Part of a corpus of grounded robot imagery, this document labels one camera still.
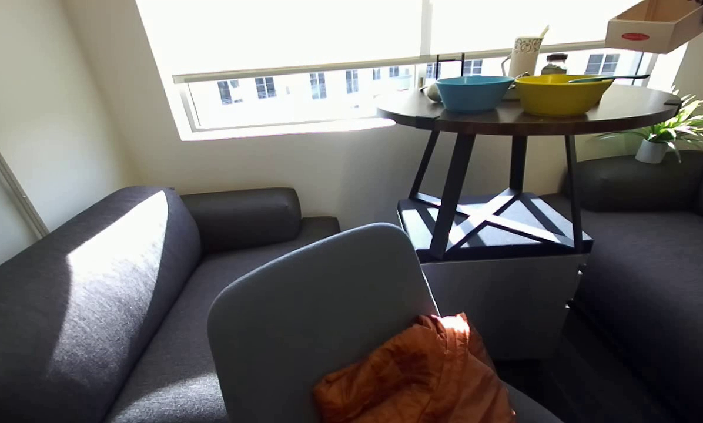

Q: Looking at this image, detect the potted green plant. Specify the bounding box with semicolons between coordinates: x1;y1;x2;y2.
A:
600;92;703;166

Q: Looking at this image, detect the yellow bowl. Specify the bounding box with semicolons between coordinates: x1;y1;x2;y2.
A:
513;72;617;119

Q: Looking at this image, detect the white printed cup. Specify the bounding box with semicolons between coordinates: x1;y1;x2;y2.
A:
509;36;545;79

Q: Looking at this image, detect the glass jar black lid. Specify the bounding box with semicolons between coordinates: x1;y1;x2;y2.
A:
542;51;572;77

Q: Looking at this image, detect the grey chair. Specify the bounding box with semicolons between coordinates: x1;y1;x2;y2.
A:
204;221;565;423

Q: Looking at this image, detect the round dark wooden table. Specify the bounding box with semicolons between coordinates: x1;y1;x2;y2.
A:
377;79;685;260

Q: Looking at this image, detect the brown cardboard box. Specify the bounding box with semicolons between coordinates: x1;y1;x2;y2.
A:
605;0;703;56

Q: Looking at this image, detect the orange cloth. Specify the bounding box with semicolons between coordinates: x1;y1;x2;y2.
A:
311;309;520;423

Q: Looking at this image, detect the blue bowl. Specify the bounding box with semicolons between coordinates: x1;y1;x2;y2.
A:
434;72;518;114

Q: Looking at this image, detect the black metal frame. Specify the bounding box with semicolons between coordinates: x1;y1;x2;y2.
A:
434;51;468;82

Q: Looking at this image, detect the dark grey sofa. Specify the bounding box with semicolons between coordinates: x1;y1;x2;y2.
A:
565;139;703;423
0;183;343;423

